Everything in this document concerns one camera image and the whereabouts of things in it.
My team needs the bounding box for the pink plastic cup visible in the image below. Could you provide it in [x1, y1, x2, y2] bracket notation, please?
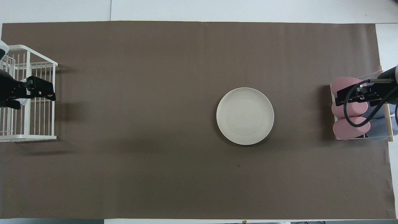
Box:
[331, 77, 367, 98]
[333, 116, 371, 140]
[331, 97, 368, 119]

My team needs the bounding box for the blue plastic cup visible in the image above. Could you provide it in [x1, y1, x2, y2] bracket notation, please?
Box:
[364, 103, 398, 120]
[365, 117, 398, 141]

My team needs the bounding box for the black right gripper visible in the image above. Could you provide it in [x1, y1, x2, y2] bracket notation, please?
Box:
[336, 65, 398, 105]

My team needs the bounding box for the brown table mat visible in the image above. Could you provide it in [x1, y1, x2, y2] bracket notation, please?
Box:
[0, 21, 397, 220]

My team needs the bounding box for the silver mesh sponge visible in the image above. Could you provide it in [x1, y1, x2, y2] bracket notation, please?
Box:
[14, 78, 30, 107]

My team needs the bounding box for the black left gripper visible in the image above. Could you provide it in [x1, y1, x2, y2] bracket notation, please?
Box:
[0, 69, 56, 110]

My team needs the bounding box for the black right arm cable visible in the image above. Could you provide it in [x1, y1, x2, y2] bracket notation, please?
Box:
[343, 83, 398, 127]

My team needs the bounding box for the cup rack with wooden rod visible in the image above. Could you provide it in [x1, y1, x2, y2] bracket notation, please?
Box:
[330, 65, 395, 142]

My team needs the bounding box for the cream round plate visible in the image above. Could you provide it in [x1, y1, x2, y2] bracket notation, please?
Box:
[216, 87, 275, 146]

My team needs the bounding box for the white wire dish rack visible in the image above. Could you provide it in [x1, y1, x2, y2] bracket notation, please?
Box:
[0, 45, 58, 142]

